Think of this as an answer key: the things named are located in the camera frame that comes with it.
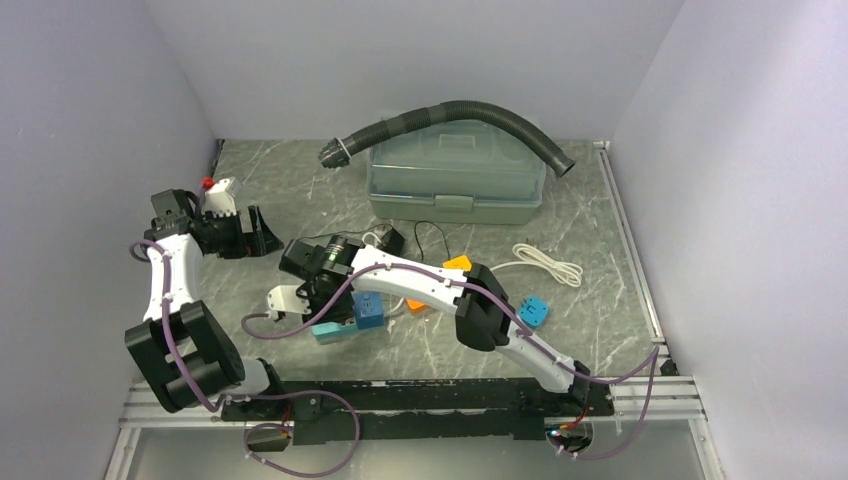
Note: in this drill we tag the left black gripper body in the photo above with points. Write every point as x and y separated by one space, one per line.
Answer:
225 237

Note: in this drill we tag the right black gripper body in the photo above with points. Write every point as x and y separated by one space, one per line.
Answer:
340 307

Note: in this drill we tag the teal power strip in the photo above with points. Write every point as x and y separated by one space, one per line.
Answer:
331 332

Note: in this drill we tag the blue cube socket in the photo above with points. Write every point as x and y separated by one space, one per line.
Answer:
368 310

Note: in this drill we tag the orange power strip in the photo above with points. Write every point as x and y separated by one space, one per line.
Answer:
415 307

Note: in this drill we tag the black power adapter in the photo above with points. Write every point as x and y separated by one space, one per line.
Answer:
391 241

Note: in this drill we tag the yellow cube socket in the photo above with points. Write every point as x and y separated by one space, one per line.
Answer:
461 262

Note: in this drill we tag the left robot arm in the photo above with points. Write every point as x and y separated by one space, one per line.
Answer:
181 350

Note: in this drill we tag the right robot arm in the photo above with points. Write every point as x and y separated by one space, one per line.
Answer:
484 320

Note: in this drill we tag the translucent green storage box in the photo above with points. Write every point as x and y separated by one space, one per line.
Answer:
457 172

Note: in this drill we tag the light blue flat adapter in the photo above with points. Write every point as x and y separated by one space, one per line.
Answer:
533 312

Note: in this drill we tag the aluminium rail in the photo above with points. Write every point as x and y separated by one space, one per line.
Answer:
662 398

